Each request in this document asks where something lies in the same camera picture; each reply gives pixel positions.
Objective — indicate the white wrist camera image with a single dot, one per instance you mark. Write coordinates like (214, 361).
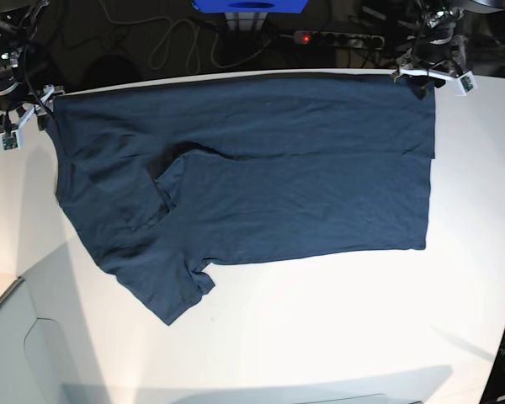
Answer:
(465, 83)
(12, 140)

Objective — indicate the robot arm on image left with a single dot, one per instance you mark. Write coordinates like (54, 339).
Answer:
(29, 75)

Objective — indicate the aluminium profile post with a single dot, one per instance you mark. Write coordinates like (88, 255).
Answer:
(245, 22)

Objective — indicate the blue T-shirt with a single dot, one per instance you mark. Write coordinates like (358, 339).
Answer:
(158, 183)

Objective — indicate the black power strip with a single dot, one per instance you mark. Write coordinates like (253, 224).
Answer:
(353, 41)

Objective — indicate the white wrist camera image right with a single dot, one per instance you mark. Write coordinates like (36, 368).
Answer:
(465, 83)

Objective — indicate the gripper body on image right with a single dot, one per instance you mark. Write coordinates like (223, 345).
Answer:
(441, 59)

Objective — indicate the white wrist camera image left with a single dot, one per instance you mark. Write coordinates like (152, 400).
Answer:
(12, 140)

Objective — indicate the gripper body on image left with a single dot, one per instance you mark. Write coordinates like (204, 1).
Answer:
(18, 106)

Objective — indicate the blue box with oval hole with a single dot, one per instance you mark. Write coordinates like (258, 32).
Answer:
(255, 6)

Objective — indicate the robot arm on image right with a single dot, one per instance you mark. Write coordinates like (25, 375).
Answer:
(438, 20)

